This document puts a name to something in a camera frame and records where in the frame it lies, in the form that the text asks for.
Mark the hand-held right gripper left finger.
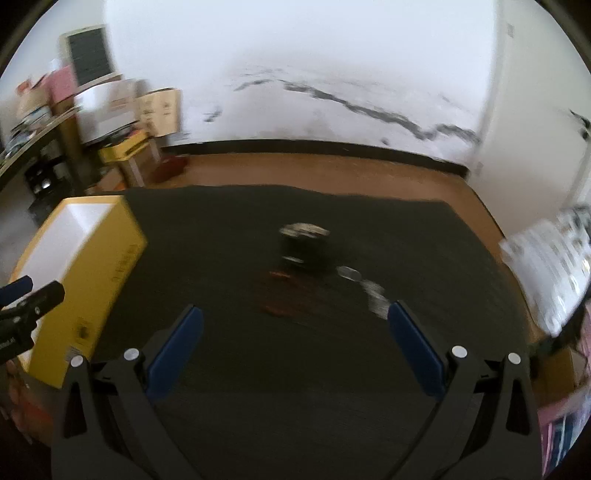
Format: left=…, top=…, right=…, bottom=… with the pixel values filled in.
left=51, top=304, right=206, bottom=480

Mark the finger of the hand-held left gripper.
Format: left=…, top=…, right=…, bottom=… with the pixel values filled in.
left=0, top=276, right=34, bottom=308
left=0, top=281, right=65, bottom=334

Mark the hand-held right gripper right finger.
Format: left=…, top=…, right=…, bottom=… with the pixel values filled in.
left=387, top=300, right=543, bottom=480

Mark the yellow cardboard box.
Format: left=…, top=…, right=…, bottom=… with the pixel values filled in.
left=9, top=195, right=147, bottom=389

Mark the silver chain bracelet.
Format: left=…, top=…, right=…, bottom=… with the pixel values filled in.
left=336, top=265, right=391, bottom=320

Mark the black ring part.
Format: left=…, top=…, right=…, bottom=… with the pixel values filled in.
left=259, top=270, right=315, bottom=316

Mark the dark patterned mat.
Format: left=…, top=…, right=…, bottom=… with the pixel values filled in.
left=60, top=185, right=532, bottom=480

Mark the dark storage shelf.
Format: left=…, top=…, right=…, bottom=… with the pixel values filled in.
left=0, top=105, right=95, bottom=224

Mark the white printed plastic bag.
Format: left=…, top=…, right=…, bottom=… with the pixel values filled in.
left=501, top=208, right=591, bottom=337

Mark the brown cardboard box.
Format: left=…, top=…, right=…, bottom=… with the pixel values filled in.
left=117, top=143, right=163, bottom=188

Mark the flat yellow black box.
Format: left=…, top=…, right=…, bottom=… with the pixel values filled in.
left=99, top=133, right=154, bottom=164

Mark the red cloth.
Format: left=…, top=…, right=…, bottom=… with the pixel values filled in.
left=154, top=154, right=188, bottom=184

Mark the pink box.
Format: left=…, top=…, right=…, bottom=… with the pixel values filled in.
left=45, top=65, right=80, bottom=105

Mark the tan paper bag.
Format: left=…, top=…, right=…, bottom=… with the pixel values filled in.
left=136, top=88, right=184, bottom=138

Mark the white framed dark board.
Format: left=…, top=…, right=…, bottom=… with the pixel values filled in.
left=60, top=25, right=117, bottom=88

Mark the white door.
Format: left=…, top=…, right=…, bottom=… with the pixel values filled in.
left=480, top=0, right=591, bottom=222

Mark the black door handle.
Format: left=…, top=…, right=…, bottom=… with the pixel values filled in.
left=570, top=109, right=591, bottom=140

